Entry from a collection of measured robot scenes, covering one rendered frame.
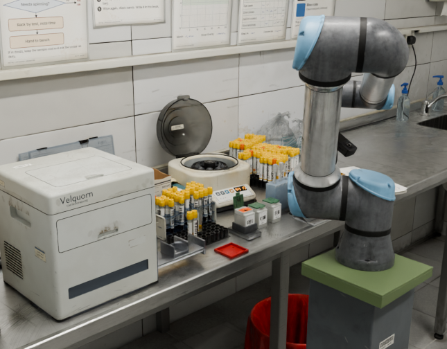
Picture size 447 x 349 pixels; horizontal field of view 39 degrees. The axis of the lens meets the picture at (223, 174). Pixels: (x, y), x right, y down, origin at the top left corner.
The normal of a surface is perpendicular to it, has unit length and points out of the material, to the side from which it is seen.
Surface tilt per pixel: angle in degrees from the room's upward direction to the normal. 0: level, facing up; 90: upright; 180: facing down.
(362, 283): 2
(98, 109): 90
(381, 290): 2
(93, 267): 90
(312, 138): 108
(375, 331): 90
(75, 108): 90
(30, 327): 0
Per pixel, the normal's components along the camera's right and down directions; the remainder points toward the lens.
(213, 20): 0.72, 0.29
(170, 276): 0.00, -0.95
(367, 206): -0.17, 0.28
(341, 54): -0.17, 0.53
